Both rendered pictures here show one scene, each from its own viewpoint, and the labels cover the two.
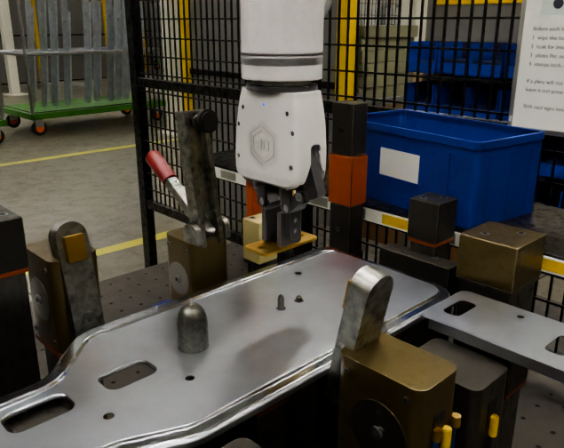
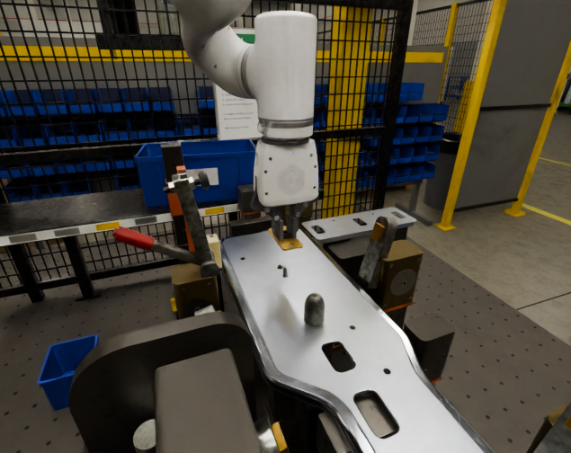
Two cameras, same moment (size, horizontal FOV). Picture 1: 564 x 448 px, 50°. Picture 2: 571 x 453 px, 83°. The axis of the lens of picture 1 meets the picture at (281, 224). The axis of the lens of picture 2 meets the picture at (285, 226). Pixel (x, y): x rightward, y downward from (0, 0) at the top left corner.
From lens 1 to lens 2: 65 cm
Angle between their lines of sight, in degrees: 62
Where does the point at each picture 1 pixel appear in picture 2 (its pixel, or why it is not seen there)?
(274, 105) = (301, 152)
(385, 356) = (394, 252)
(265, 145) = (293, 180)
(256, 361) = (343, 298)
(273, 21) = (310, 95)
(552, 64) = (236, 103)
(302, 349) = (336, 280)
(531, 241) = not seen: hidden behind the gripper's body
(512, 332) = (345, 226)
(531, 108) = (229, 128)
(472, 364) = (353, 245)
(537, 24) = not seen: hidden behind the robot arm
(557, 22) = not seen: hidden behind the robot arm
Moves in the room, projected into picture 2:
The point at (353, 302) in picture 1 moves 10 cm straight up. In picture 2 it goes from (389, 235) to (398, 181)
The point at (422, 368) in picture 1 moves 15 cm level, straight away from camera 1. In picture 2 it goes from (405, 246) to (336, 226)
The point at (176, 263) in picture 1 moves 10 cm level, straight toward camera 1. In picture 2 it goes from (193, 300) to (252, 308)
